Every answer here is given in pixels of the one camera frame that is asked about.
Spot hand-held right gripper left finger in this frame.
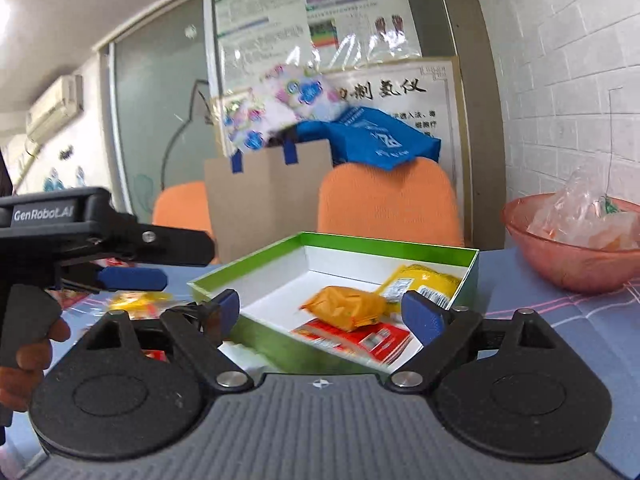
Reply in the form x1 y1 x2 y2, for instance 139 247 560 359
82 289 253 395

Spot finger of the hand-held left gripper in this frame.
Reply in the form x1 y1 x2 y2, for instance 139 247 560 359
60 266 168 292
117 215 216 267

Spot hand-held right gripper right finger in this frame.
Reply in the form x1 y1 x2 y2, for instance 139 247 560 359
387 290 558 395

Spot green cardboard box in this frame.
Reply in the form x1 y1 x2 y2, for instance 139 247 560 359
187 231 481 376

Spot red snack packet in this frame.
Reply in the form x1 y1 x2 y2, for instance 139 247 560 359
292 317 413 366
50 286 98 311

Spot orange snack packet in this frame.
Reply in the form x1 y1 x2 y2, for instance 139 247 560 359
300 286 388 332

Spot person's left hand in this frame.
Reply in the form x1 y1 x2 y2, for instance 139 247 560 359
0 321 71 413

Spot crinkled yellow snack packet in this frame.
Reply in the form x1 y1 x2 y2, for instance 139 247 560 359
107 291 173 318

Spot orange chair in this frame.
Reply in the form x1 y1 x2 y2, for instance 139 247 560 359
317 157 463 248
152 182 221 266

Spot white snack packet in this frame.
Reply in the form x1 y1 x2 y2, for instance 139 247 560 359
220 342 273 373

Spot brown cardboard sheet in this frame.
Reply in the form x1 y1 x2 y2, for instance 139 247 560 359
204 139 333 263

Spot white air conditioner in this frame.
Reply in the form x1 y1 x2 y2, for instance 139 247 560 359
25 75 83 143

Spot blue tablecloth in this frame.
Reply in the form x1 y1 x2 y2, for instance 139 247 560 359
0 247 640 478

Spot blue fabric bag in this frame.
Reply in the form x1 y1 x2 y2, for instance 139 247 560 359
295 106 442 170

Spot floral printed pack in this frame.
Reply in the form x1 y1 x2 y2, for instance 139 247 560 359
220 64 346 156

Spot clear plastic bag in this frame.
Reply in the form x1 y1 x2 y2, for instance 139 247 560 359
527 162 640 251

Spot white sign board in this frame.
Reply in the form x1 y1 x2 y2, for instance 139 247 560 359
320 57 466 196

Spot blue wall stickers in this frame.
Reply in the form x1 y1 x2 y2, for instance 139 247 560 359
42 145 86 191

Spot wall poster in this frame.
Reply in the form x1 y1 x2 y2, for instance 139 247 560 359
210 0 423 93

